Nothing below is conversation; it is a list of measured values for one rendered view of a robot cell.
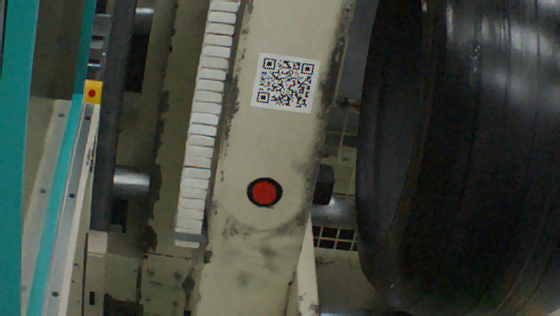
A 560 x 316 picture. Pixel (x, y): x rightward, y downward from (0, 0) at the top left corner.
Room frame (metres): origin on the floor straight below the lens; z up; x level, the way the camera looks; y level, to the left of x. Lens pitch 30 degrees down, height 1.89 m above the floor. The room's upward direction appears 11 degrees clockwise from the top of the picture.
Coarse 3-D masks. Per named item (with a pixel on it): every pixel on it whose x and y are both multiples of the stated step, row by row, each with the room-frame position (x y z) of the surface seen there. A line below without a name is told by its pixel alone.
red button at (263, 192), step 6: (258, 186) 1.35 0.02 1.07; (264, 186) 1.35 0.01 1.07; (270, 186) 1.35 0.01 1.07; (258, 192) 1.35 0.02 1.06; (264, 192) 1.35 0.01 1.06; (270, 192) 1.35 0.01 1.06; (276, 192) 1.35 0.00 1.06; (258, 198) 1.35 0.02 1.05; (264, 198) 1.35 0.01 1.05; (270, 198) 1.35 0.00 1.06
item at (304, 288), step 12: (312, 240) 1.43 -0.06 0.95; (312, 252) 1.40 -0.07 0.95; (300, 264) 1.37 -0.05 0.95; (312, 264) 1.37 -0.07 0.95; (300, 276) 1.34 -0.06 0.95; (312, 276) 1.34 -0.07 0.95; (300, 288) 1.31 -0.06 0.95; (312, 288) 1.32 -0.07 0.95; (288, 300) 1.36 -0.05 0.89; (300, 300) 1.29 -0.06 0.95; (312, 300) 1.29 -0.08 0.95; (288, 312) 1.34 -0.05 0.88; (300, 312) 1.26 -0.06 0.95; (312, 312) 1.26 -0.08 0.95
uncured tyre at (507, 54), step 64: (384, 0) 1.65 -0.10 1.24; (448, 0) 1.32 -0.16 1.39; (512, 0) 1.31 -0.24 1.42; (384, 64) 1.70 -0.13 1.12; (448, 64) 1.26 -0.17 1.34; (512, 64) 1.24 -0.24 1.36; (384, 128) 1.67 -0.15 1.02; (448, 128) 1.22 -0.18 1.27; (512, 128) 1.21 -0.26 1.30; (384, 192) 1.59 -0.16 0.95; (448, 192) 1.19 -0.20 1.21; (512, 192) 1.19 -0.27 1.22; (384, 256) 1.28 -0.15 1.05; (448, 256) 1.19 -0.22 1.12; (512, 256) 1.19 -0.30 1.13
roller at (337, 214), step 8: (336, 200) 1.60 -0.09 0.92; (344, 200) 1.60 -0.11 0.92; (352, 200) 1.61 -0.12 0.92; (312, 208) 1.57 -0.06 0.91; (320, 208) 1.58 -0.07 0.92; (328, 208) 1.58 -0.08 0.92; (336, 208) 1.58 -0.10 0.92; (344, 208) 1.58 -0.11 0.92; (352, 208) 1.59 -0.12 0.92; (312, 216) 1.57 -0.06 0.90; (320, 216) 1.57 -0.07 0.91; (328, 216) 1.57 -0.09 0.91; (336, 216) 1.57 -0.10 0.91; (344, 216) 1.58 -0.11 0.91; (352, 216) 1.58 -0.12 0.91; (312, 224) 1.57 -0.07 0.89; (320, 224) 1.57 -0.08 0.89; (328, 224) 1.57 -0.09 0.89; (336, 224) 1.57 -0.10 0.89; (344, 224) 1.57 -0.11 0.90; (352, 224) 1.58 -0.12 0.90
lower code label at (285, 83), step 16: (272, 64) 1.35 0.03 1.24; (288, 64) 1.35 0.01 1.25; (304, 64) 1.36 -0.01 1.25; (256, 80) 1.35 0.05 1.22; (272, 80) 1.35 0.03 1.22; (288, 80) 1.35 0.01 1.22; (304, 80) 1.36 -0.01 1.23; (256, 96) 1.35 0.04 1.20; (272, 96) 1.35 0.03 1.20; (288, 96) 1.35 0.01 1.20; (304, 96) 1.36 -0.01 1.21; (304, 112) 1.36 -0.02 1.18
